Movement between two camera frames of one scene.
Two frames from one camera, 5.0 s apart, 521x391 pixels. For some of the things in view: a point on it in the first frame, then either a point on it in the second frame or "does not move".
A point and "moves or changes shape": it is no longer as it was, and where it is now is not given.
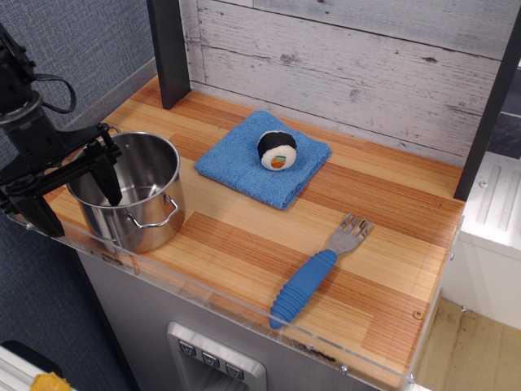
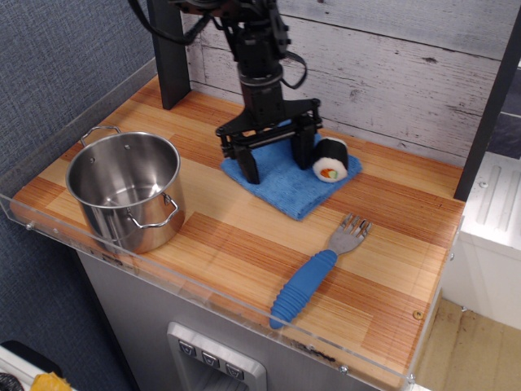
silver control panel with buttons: x=188 y=343 does not move
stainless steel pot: x=151 y=213 does not move
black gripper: x=34 y=156 -> x=266 y=116
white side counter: x=483 y=274 does not move
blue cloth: x=234 y=157 moves or changes shape
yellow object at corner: x=50 y=382 does not move
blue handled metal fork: x=301 y=284 does not move
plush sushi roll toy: x=277 y=150 -> x=331 y=160
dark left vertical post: x=168 y=32 does not move
